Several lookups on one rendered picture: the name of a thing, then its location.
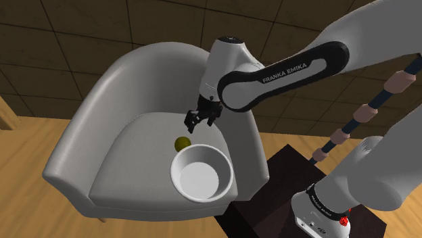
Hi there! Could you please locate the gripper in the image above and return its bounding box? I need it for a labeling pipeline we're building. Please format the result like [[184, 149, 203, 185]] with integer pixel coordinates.
[[184, 95, 224, 134]]

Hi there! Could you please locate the olive green ball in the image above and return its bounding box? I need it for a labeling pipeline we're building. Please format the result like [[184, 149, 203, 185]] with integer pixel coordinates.
[[174, 136, 192, 153]]

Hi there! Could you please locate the white bowl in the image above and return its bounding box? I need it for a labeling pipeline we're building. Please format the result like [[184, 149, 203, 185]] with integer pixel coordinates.
[[170, 143, 234, 204]]

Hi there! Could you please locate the grey tub armchair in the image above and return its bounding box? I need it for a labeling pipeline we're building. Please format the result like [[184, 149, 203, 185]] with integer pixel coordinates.
[[42, 41, 270, 222]]

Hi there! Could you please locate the dark robot stand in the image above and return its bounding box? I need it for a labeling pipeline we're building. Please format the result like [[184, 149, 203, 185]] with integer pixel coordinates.
[[216, 143, 388, 238]]

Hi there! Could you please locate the dark pole with tan beads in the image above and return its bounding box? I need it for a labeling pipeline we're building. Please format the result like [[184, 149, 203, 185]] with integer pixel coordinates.
[[308, 54, 422, 166]]

